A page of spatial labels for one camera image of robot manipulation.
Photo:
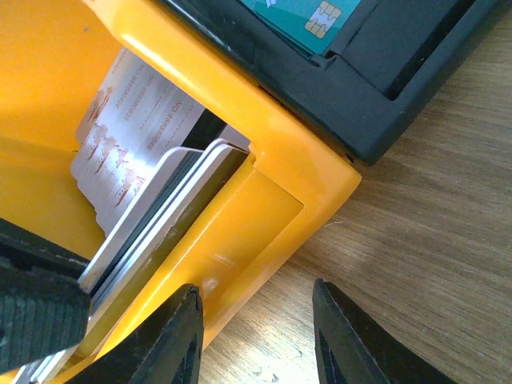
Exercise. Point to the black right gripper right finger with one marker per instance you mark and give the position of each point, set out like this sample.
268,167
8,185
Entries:
351,347

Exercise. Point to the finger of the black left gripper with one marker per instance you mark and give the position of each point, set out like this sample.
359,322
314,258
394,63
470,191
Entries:
43,308

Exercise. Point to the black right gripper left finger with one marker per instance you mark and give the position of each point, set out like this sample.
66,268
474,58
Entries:
165,348

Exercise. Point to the yellow bin with white cards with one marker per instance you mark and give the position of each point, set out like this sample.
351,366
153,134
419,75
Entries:
54,55

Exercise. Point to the black bin with teal cards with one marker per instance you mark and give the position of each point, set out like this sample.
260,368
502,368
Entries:
384,65

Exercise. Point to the stack of white cards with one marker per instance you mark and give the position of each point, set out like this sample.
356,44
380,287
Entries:
151,160

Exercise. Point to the stack of teal cards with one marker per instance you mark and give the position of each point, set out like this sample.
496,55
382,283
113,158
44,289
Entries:
311,24

